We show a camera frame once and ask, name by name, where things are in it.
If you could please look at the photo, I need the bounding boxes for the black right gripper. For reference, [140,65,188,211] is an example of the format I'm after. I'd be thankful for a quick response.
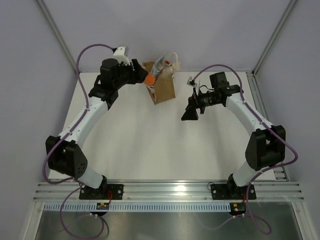
[181,87,220,122]

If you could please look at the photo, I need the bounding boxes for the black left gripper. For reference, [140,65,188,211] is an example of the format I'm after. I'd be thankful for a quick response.
[112,59,146,90]

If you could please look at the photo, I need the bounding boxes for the beige pump lotion bottle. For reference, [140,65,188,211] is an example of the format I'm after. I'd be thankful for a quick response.
[162,52,181,79]

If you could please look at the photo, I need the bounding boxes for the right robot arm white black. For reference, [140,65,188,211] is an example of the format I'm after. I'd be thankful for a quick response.
[181,72,286,200]

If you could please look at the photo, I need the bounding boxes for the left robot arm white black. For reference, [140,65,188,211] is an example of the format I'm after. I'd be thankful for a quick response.
[45,58,149,200]

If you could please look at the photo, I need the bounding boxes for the canvas bag with watermelon print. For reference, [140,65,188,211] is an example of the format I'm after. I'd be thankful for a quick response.
[146,52,178,105]

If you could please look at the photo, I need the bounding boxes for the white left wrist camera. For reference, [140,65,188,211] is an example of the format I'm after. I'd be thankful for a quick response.
[112,45,130,65]

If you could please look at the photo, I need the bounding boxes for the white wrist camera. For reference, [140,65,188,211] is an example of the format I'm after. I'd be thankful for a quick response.
[112,45,130,65]
[186,76,198,88]

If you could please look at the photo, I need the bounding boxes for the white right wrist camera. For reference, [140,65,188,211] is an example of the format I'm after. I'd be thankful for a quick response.
[186,76,198,88]

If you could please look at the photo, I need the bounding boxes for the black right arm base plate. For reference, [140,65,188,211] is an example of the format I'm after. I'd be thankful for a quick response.
[210,183,257,200]

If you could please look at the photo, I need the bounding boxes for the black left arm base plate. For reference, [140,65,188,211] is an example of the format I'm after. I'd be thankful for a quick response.
[79,183,124,200]

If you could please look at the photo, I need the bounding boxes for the left aluminium frame post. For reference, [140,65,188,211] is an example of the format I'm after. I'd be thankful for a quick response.
[34,0,76,72]

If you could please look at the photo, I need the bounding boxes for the aluminium frame post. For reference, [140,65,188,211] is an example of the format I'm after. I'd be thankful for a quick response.
[34,0,76,72]
[251,0,299,77]

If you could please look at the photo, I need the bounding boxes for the right aluminium frame post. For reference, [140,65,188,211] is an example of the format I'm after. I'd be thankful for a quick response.
[251,0,299,77]

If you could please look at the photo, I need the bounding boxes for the aluminium mounting rail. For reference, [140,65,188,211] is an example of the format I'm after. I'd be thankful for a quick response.
[33,180,304,203]

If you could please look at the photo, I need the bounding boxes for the white slotted cable duct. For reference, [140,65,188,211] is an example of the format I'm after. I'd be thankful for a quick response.
[43,201,246,213]

